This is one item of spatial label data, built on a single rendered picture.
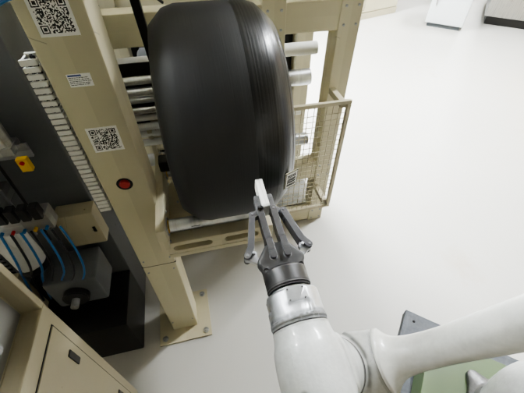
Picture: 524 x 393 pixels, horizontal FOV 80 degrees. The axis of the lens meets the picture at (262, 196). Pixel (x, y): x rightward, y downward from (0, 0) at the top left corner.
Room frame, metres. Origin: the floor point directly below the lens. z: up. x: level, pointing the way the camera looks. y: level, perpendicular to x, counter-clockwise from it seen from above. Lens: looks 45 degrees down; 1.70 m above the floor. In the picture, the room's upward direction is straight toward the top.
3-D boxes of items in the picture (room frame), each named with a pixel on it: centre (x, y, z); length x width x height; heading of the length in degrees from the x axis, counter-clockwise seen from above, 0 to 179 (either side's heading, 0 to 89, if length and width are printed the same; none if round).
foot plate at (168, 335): (0.74, 0.42, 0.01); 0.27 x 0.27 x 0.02; 13
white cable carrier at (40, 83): (0.70, 0.50, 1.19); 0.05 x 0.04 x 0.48; 13
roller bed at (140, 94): (1.14, 0.48, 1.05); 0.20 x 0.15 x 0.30; 103
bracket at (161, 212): (0.78, 0.35, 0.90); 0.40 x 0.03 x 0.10; 13
